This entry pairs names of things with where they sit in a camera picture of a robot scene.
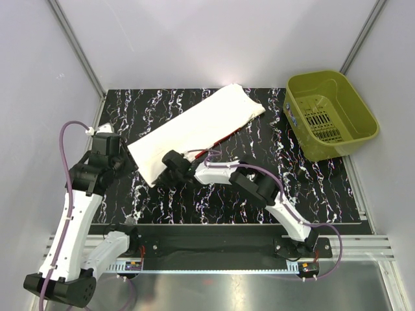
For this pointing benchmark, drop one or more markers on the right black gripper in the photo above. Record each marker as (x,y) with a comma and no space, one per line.
(164,181)

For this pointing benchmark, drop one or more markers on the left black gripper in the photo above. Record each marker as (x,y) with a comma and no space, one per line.
(131,164)

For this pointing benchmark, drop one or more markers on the white t shirt red print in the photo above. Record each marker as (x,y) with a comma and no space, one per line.
(200,127)

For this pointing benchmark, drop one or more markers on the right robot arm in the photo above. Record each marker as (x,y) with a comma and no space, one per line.
(258,184)

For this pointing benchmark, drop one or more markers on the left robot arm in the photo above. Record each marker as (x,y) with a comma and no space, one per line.
(65,275)

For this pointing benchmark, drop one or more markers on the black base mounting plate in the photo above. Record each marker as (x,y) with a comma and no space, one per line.
(160,240)

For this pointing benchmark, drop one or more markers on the black patterned table mat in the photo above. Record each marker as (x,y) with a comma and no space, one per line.
(320,191)

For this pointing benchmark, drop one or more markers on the olive green plastic basket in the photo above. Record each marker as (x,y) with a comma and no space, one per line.
(327,115)

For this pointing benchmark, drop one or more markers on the slotted grey cable duct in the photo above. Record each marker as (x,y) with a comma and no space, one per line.
(261,266)

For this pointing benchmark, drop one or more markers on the left aluminium frame post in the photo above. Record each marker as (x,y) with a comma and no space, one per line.
(69,33)

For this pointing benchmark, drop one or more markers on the aluminium frame post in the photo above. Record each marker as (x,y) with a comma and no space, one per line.
(363,35)
(69,33)

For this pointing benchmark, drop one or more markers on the right aluminium frame post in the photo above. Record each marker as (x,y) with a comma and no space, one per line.
(363,35)

